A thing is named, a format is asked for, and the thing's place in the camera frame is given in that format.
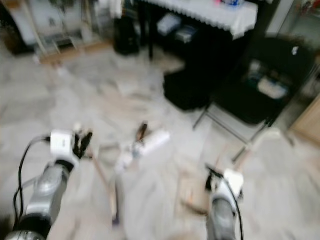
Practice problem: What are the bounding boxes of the grey printed cloth bag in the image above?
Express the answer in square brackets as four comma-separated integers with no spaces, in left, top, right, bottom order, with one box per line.
[157,13,182,36]

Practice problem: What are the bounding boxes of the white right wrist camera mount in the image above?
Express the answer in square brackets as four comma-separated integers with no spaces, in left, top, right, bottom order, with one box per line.
[212,169,245,200]

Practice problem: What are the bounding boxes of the tan wooden box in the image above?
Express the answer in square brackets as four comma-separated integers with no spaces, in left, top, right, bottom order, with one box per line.
[291,95,320,147]

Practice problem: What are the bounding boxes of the beige hand broom purple bristles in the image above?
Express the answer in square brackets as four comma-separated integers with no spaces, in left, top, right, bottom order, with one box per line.
[86,150,122,227]

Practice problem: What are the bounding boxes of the beige long-handled dustpan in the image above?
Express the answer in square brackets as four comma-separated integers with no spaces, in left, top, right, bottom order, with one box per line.
[176,127,286,215]

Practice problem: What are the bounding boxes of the white printed plastic bag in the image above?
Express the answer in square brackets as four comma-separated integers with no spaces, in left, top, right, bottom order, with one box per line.
[257,75,290,100]

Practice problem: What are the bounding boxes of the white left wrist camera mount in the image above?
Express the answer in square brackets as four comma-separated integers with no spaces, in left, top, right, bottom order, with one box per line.
[50,129,79,162]

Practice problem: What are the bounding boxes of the black folding chair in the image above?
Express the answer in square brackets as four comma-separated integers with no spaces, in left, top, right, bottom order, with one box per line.
[162,67,221,112]
[192,35,320,151]

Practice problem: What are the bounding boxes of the black backpack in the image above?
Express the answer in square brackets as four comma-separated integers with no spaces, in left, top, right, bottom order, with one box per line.
[114,10,142,56]

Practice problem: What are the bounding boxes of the white lace tablecloth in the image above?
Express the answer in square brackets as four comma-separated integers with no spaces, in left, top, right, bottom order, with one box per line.
[137,0,260,40]

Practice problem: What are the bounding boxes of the long white box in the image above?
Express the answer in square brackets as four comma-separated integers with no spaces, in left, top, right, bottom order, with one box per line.
[140,129,172,153]

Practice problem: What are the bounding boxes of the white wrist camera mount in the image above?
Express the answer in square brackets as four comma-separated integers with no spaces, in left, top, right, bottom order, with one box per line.
[212,169,245,200]
[50,129,79,162]

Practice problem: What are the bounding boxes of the white work table wooden top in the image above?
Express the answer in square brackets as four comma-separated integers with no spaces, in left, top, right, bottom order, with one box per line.
[10,0,121,51]

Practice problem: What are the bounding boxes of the blue packet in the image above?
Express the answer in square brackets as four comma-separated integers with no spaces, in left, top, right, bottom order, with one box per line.
[221,0,246,7]

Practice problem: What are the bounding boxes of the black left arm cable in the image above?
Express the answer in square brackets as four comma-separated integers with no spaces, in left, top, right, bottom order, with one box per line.
[17,136,52,226]

